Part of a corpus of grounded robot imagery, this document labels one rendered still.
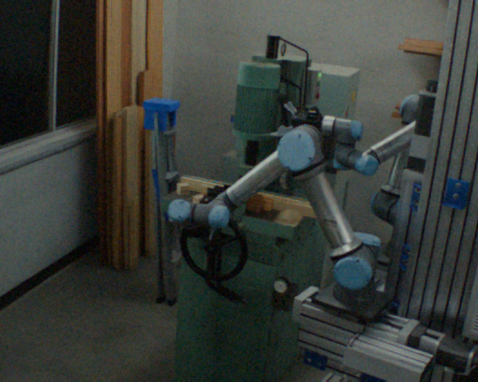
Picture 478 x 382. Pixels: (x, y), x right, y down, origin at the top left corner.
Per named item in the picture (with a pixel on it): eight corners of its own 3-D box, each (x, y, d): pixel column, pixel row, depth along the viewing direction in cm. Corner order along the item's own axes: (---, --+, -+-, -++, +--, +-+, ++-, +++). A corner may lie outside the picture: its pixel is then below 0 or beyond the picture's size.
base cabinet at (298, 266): (171, 382, 313) (179, 244, 292) (219, 331, 365) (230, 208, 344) (259, 409, 298) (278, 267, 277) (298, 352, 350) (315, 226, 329)
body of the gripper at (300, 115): (294, 105, 261) (324, 109, 257) (297, 117, 269) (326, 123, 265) (289, 120, 258) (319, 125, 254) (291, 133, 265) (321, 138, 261)
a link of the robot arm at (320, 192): (382, 269, 219) (313, 118, 213) (376, 286, 205) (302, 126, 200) (350, 281, 224) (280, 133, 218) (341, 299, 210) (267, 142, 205)
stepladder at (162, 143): (149, 303, 391) (138, 102, 359) (165, 287, 414) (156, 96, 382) (175, 306, 387) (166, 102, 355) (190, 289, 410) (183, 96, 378)
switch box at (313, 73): (300, 103, 302) (303, 68, 297) (306, 101, 311) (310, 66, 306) (312, 105, 300) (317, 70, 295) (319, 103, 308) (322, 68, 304)
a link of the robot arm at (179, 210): (188, 222, 222) (164, 219, 224) (198, 229, 232) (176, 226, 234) (191, 198, 223) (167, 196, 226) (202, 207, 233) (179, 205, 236)
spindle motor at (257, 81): (226, 136, 280) (232, 62, 271) (241, 130, 296) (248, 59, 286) (265, 144, 274) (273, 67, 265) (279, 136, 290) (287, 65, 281)
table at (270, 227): (149, 216, 284) (150, 203, 282) (182, 198, 311) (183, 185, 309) (287, 248, 263) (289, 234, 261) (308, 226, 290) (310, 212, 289)
